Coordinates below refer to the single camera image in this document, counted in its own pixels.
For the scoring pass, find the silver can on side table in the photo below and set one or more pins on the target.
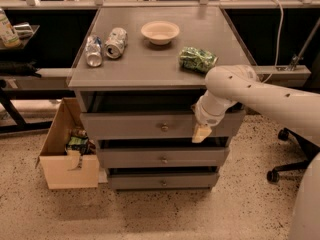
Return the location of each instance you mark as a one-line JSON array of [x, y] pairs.
[[24, 30]]

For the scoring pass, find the grey top drawer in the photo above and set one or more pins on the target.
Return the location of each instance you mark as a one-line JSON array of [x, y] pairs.
[[120, 126]]

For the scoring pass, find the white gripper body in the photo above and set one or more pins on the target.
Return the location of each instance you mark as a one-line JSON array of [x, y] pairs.
[[207, 116]]

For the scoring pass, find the beige paper bowl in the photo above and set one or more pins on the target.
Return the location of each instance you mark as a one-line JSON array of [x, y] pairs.
[[160, 32]]

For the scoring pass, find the grey drawer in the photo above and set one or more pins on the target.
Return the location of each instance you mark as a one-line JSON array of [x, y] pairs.
[[120, 126], [162, 181], [162, 157]]

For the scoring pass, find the cardboard box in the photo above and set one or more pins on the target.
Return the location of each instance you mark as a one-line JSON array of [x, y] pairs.
[[63, 171]]

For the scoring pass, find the white soda can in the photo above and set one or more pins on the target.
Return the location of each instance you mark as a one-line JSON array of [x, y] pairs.
[[116, 43]]

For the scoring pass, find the grey middle drawer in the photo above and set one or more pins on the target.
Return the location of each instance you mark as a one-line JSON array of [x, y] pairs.
[[162, 157]]

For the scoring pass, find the black office chair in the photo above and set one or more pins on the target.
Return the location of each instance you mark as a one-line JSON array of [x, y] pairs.
[[308, 148]]

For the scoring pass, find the green crushed can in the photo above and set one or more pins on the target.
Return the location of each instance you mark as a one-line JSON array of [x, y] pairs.
[[198, 60]]

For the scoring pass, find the green snack bag in box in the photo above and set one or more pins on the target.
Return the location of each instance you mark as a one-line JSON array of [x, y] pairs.
[[79, 143]]

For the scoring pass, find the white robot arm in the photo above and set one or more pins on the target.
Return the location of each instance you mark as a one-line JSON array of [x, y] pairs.
[[297, 110]]

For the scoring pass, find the grey bottom drawer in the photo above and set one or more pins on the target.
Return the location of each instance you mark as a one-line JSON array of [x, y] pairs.
[[162, 181]]

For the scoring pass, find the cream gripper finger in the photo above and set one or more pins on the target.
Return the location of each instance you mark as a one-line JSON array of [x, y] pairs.
[[201, 132]]

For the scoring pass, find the crushed clear plastic bottle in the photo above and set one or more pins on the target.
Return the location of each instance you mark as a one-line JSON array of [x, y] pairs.
[[93, 51]]

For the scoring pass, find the grey drawer cabinet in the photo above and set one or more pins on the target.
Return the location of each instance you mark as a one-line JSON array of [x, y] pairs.
[[148, 78]]

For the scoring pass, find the white green bottle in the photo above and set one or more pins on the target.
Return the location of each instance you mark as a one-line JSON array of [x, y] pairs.
[[8, 34]]

